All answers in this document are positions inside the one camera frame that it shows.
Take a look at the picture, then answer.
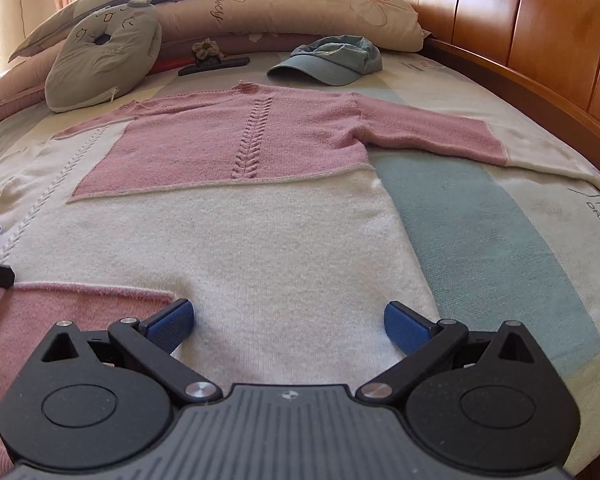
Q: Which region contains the pink and white sweater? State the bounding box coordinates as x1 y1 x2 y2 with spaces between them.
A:
0 81 600 476

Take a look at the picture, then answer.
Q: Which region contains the grey cat face cushion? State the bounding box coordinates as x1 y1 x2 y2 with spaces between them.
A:
45 0 163 113

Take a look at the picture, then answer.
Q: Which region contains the pink floral pillow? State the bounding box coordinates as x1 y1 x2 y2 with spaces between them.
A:
0 0 431 121

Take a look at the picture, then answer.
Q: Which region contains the grey pillow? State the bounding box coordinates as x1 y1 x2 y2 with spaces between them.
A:
7 0 173 63

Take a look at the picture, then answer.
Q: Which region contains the beige flower hair clip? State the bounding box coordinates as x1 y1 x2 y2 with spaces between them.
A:
192 37 223 63

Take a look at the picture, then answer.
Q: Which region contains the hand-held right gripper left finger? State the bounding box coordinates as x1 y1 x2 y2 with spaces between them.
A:
40 299 226 403

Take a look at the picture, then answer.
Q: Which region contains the light blue cap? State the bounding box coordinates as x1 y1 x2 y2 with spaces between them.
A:
266 35 383 87

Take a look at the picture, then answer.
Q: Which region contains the wooden headboard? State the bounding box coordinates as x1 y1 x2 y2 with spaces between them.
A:
367 0 600 186

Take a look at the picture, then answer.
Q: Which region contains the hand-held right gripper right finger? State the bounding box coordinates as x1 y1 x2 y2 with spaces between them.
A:
355 301 538 403

